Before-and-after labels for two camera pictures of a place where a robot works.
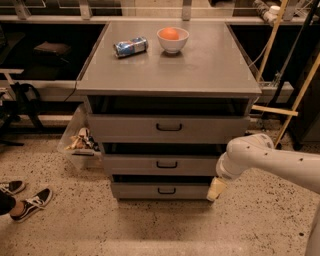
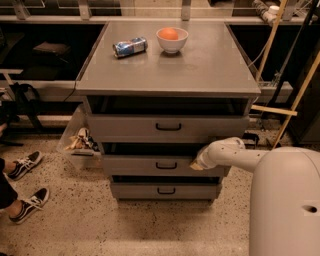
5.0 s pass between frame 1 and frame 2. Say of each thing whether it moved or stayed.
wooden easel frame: stayed
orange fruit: stayed
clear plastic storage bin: stayed
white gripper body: moved
